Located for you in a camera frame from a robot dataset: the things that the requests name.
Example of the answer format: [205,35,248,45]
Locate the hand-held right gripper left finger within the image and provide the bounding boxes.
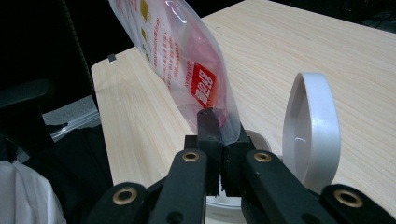
[148,106,223,224]

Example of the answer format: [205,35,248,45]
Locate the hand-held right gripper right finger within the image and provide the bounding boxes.
[223,124,337,224]

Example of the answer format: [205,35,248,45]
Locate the clear jar with white lid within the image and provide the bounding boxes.
[205,72,342,224]

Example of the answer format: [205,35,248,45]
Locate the clear red printed plastic pouch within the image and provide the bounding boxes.
[107,0,242,146]

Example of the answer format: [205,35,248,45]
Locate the dark cloth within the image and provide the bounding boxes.
[24,124,115,224]

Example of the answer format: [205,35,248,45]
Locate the white cloth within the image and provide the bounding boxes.
[0,160,67,224]

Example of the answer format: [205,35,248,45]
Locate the aluminium floor rail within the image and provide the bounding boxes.
[43,94,102,139]

